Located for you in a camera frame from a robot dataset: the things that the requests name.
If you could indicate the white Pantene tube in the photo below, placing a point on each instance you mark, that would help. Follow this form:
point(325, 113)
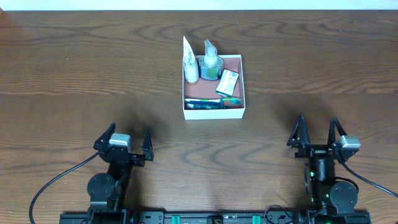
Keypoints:
point(190, 66)

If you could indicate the green white soap packet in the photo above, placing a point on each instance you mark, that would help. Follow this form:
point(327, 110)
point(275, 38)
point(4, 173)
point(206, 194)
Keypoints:
point(227, 83)

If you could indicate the clear soap pump bottle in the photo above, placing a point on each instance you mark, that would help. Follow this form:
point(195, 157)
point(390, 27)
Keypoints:
point(210, 64)

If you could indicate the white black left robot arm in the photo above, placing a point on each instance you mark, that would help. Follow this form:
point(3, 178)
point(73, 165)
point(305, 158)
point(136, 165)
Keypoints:
point(107, 189)

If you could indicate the green Colgate toothbrush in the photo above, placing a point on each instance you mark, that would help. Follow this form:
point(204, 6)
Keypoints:
point(232, 101)

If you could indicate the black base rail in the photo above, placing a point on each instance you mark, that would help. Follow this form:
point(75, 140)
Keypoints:
point(158, 217)

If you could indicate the blue disposable razor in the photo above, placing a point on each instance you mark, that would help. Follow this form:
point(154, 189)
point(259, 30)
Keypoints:
point(205, 103)

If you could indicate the teal Colgate toothpaste tube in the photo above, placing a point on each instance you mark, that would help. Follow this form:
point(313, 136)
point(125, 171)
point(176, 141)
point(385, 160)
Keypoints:
point(205, 107)

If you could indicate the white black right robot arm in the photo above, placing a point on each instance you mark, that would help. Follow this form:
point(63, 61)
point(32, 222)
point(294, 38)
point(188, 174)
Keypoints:
point(334, 197)

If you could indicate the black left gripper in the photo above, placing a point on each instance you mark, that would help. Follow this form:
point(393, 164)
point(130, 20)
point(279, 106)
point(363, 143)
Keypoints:
point(125, 154)

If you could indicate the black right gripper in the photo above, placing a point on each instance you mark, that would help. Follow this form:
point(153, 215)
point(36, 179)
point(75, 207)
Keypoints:
point(318, 150)

